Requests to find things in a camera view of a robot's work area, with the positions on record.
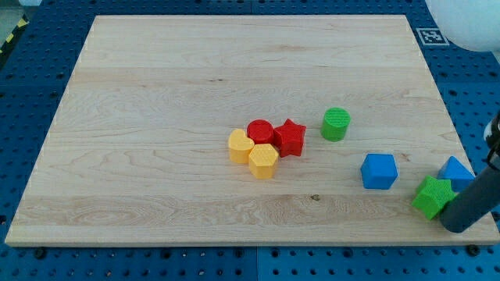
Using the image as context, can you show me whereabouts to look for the wooden board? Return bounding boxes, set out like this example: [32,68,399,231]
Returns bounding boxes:
[5,16,499,247]

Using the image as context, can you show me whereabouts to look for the yellow heart block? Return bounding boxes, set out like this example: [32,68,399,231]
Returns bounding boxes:
[227,129,255,164]

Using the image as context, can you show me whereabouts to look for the red cylinder block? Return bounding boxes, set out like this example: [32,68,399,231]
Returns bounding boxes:
[247,119,273,144]

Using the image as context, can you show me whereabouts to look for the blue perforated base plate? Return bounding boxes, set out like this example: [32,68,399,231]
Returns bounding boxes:
[1,0,499,280]

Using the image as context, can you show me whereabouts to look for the red star block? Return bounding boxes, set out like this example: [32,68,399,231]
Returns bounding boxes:
[273,119,306,158]

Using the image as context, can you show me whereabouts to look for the yellow hexagon block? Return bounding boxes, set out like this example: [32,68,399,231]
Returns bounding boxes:
[248,144,279,180]

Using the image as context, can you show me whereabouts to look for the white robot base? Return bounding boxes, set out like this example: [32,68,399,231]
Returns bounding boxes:
[425,0,499,52]

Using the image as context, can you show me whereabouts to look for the fiducial marker tag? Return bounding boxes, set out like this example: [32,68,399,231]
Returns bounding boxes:
[416,27,449,46]

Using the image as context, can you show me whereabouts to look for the blue triangle block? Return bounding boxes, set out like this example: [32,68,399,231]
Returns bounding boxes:
[437,156,475,193]

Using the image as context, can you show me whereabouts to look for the green cylinder block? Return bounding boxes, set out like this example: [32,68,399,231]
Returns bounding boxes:
[320,107,351,142]

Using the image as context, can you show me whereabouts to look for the green star block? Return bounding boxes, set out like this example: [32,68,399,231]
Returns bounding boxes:
[411,176,456,220]

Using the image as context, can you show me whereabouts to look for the blue cube block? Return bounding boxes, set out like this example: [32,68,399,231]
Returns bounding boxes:
[360,153,398,190]

